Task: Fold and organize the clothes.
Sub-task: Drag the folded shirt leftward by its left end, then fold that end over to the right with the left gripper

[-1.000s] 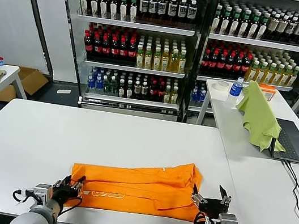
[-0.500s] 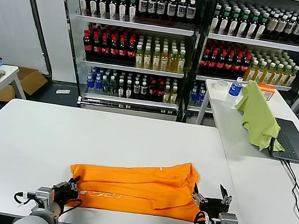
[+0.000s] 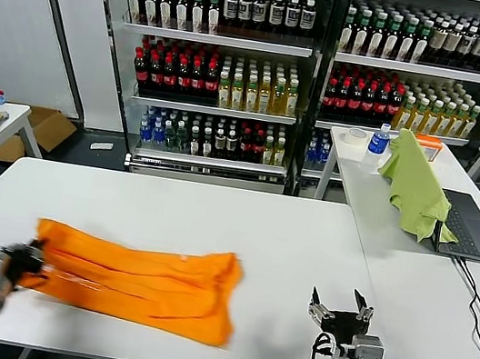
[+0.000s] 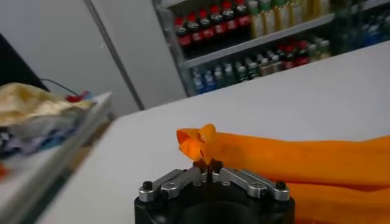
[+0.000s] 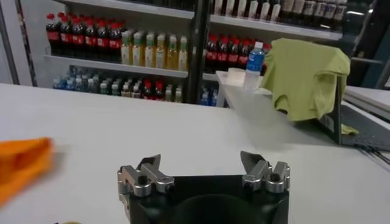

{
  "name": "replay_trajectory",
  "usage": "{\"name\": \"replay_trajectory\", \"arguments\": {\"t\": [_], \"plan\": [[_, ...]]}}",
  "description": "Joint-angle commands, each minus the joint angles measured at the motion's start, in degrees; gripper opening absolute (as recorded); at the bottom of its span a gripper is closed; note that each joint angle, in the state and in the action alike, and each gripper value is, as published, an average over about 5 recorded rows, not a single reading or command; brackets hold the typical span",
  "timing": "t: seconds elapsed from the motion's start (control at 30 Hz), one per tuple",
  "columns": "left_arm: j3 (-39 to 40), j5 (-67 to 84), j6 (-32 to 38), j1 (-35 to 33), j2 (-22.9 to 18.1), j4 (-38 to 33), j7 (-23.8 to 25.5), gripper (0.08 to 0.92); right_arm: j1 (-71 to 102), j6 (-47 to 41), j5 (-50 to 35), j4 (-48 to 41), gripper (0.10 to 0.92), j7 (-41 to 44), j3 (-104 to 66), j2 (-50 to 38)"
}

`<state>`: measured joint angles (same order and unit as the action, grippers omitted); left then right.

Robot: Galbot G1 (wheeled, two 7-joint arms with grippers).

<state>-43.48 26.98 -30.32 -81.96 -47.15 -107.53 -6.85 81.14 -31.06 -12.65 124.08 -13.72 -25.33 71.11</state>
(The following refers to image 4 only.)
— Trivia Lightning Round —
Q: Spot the yellow tea bottle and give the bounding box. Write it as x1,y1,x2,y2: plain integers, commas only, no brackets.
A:
307,42,320,61
262,0,277,35
249,0,265,39
316,0,332,19
302,0,315,24
319,38,332,59
289,0,303,27
275,0,289,31

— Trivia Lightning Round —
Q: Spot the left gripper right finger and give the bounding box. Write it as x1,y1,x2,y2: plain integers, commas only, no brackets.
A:
210,158,291,202

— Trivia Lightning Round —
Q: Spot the green water bottle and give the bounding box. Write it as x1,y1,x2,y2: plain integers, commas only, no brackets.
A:
214,65,227,88
224,63,237,86

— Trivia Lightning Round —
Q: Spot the grey white cloth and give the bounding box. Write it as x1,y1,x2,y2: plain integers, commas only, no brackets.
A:
9,112,83,141

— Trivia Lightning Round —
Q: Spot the blue striped cloth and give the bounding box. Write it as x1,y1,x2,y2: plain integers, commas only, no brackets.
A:
0,127,77,156

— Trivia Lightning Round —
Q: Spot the red cloth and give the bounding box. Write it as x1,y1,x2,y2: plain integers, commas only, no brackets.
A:
65,90,91,103

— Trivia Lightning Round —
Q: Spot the glass door beverage cooler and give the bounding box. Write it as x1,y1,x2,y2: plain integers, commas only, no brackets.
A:
328,0,390,52

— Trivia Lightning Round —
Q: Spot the drink bottle shelf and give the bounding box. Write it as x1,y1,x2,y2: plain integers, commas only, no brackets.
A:
152,0,390,98

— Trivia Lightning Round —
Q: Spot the orange t-shirt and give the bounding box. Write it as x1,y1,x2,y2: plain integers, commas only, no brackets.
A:
176,123,390,224

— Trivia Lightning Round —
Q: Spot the red cap cola bottle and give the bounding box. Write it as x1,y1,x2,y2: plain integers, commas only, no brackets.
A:
174,15,193,55
189,11,205,51
199,9,216,48
236,0,252,39
210,4,229,45
222,1,239,42
295,40,311,66
282,44,296,70

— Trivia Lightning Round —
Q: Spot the blue drink bottle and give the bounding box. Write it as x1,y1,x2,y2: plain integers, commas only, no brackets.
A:
191,68,205,94
204,67,218,91

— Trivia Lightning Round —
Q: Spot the white cap dark bottle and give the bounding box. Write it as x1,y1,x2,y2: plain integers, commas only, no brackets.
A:
246,57,260,80
269,52,282,74
236,60,248,83
258,54,272,77

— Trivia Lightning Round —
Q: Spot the thin black cable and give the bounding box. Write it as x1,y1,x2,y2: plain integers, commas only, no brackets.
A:
39,78,79,96

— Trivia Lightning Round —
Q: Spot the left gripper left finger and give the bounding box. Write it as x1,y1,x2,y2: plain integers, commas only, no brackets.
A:
138,159,210,203

